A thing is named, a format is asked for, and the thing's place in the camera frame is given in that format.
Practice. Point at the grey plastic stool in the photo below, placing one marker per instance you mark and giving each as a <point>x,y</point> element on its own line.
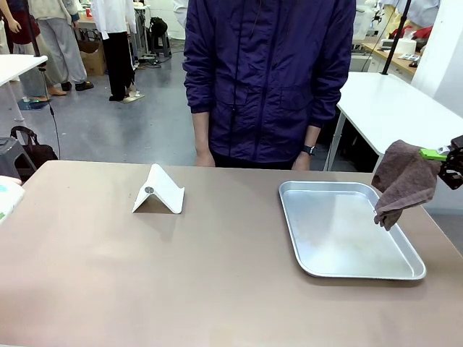
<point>12,155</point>

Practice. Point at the small white table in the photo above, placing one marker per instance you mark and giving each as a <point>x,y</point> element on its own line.
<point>16,65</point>

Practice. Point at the white folding phone stand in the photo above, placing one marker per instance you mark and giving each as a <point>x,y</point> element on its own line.
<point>164,191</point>

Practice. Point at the bystander in dark red top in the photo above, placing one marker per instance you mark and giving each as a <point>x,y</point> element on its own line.
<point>21,32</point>

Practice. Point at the white roll with green print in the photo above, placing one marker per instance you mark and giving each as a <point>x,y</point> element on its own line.
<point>9,199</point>

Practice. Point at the black wrist watch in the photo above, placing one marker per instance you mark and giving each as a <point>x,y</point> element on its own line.
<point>308,150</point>

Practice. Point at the brown terry towel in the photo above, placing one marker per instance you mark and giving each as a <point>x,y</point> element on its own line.
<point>405,180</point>

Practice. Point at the person's right hand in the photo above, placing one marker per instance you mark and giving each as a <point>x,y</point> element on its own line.
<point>205,159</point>

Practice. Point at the silver metal tray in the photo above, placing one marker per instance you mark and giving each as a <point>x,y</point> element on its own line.
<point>343,231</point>

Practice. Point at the person's left hand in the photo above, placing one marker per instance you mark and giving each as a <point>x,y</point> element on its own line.
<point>302,163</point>

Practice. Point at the black stool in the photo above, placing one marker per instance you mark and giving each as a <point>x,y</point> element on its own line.
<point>159,34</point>

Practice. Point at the person's right forearm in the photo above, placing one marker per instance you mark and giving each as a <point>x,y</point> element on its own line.
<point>202,132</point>

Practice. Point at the cardboard box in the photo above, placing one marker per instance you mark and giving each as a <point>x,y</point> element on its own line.
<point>93,59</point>

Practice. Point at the person in purple jacket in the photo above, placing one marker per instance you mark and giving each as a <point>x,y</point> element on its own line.
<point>267,72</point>

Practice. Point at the bystander in grey trousers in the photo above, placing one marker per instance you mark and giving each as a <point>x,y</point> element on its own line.
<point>63,47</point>

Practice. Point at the wooden workbench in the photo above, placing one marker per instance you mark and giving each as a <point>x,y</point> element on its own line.
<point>394,59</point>

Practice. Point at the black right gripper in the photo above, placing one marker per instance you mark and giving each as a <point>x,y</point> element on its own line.
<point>455,170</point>

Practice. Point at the large white table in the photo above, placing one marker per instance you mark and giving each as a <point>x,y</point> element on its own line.
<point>390,105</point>

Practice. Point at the bystander in black trousers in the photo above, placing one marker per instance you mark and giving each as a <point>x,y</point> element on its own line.
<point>117,61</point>

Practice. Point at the black bag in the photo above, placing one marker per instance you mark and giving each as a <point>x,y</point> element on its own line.
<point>41,152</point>

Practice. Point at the black camera pole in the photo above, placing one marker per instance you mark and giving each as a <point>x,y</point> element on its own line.
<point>396,36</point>

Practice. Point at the person's left forearm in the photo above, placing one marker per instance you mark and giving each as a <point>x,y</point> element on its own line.
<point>313,135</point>

